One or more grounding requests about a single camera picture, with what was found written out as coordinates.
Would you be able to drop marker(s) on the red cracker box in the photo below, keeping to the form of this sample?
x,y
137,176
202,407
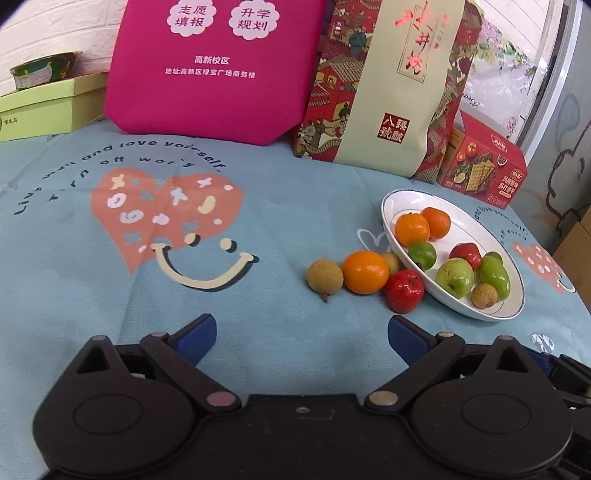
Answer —
x,y
485,170

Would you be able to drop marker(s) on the small green lime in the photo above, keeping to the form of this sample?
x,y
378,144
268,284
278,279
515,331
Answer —
x,y
494,254
422,255

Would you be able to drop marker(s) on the pink tote bag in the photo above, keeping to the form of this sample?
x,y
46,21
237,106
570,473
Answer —
x,y
221,101

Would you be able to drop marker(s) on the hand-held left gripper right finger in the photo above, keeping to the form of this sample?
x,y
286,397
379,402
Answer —
x,y
406,337

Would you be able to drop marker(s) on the teal printed tablecloth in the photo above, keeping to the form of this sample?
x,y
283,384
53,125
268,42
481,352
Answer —
x,y
277,207

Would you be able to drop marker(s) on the white vertical frame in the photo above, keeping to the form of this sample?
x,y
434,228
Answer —
x,y
554,69

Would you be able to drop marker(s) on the green apple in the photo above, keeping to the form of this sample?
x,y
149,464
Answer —
x,y
455,277

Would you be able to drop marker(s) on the white plate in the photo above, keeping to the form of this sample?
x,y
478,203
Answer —
x,y
466,226

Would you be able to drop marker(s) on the cardboard box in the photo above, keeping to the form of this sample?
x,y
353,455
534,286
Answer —
x,y
577,244

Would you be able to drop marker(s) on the orange tangerine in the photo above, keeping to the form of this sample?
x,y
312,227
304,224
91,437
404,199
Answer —
x,y
437,223
412,229
365,272

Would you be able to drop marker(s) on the green bowl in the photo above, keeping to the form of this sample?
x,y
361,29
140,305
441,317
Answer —
x,y
44,71

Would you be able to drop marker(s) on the brown longan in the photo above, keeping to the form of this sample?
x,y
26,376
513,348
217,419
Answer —
x,y
484,295
324,277
392,262

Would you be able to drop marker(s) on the small red apple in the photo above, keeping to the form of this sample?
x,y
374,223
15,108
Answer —
x,y
405,290
465,255

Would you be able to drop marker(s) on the red and beige gift bag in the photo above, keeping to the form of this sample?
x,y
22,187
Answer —
x,y
397,92

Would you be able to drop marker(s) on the white floral plastic bag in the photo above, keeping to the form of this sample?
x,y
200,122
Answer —
x,y
503,69

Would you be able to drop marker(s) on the green mango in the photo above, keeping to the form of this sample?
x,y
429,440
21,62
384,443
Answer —
x,y
494,277

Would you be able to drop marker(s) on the light green box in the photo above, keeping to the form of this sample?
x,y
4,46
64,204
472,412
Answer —
x,y
37,110

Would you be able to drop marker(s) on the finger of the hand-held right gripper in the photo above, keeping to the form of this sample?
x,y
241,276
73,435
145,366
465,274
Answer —
x,y
545,364

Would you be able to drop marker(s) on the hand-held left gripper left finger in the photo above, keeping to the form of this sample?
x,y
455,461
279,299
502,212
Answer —
x,y
198,332

